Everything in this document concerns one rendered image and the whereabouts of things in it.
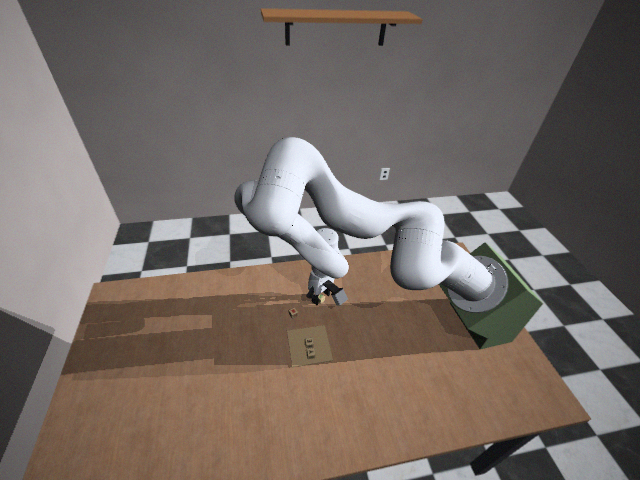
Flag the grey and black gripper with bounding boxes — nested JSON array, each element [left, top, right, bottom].
[[306, 271, 335, 305]]

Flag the beige flat mat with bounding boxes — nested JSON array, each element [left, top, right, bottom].
[[287, 325, 333, 367]]

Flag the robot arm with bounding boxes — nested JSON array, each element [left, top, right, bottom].
[[234, 137, 508, 313]]

